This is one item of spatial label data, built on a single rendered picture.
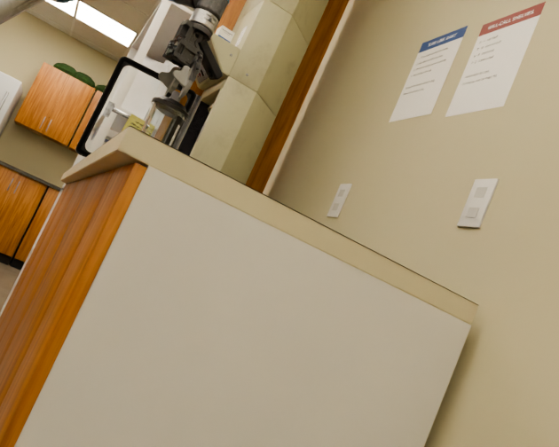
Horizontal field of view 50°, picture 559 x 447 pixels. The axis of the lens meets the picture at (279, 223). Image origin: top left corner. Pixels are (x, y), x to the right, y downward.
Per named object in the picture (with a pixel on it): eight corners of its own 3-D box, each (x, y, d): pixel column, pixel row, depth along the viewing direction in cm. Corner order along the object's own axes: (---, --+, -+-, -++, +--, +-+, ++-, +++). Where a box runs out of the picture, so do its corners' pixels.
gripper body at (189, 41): (161, 58, 166) (179, 20, 167) (185, 74, 171) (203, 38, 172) (172, 56, 160) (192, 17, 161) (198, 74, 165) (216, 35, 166)
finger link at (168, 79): (148, 86, 169) (167, 58, 167) (165, 98, 172) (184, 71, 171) (151, 90, 166) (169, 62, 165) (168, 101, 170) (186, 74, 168)
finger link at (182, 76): (165, 89, 159) (173, 61, 163) (183, 100, 162) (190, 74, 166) (171, 84, 157) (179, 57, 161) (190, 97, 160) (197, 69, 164)
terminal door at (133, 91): (152, 188, 221) (198, 92, 226) (73, 152, 215) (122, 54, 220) (152, 188, 222) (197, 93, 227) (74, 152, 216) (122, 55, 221)
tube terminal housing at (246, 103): (209, 231, 232) (289, 56, 241) (235, 236, 202) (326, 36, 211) (150, 202, 223) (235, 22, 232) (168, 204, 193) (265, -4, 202)
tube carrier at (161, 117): (162, 187, 162) (195, 117, 165) (129, 169, 156) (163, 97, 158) (145, 183, 171) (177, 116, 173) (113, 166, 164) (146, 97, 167)
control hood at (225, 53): (203, 90, 228) (214, 67, 229) (228, 75, 198) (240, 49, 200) (176, 75, 224) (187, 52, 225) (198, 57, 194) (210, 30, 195)
